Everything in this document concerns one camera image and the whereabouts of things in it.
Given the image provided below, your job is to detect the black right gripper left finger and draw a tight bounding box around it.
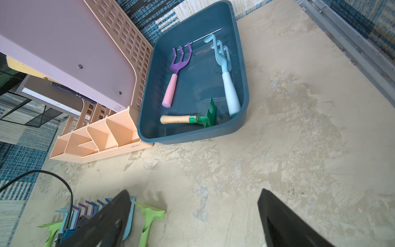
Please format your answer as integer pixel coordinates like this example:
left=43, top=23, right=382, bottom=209
left=56, top=190, right=132, bottom=247

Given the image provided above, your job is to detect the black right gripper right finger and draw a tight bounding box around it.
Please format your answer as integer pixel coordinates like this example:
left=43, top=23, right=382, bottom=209
left=258, top=189, right=333, bottom=247

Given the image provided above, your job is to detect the blue rake yellow handle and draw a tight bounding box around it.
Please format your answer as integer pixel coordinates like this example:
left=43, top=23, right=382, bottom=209
left=92, top=198, right=112, bottom=214

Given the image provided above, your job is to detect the light blue claw rake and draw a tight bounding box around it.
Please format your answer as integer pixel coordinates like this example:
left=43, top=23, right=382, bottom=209
left=55, top=206, right=77, bottom=233

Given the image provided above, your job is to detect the light blue fork rake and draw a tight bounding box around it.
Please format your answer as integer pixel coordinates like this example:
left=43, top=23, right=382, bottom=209
left=104, top=196, right=136, bottom=241

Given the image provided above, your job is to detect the purple rake pink handle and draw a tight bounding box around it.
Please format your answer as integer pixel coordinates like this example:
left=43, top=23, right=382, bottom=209
left=71, top=200, right=99, bottom=229

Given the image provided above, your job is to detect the green trowel wooden handle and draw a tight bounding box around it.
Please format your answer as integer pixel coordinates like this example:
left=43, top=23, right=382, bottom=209
left=133, top=201, right=165, bottom=247

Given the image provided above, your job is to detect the dark green rake wooden handle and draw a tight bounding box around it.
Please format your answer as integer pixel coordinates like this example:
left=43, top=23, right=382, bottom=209
left=160, top=98, right=217, bottom=128

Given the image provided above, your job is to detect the purple shovel pink handle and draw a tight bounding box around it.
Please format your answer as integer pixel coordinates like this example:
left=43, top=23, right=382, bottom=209
left=162, top=43, right=192, bottom=108

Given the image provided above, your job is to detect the dark teal storage box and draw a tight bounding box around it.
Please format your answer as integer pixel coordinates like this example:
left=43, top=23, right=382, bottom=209
left=137, top=1, right=250, bottom=144

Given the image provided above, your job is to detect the pink plastic desk organizer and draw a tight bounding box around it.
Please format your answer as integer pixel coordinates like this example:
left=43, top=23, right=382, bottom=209
left=50, top=1, right=153, bottom=164

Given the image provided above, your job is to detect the white book in organizer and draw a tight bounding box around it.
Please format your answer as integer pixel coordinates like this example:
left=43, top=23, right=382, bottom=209
left=16, top=75, right=83, bottom=118

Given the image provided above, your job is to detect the black mesh wire shelf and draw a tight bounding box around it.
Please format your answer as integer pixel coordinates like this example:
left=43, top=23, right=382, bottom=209
left=1, top=54, right=64, bottom=128

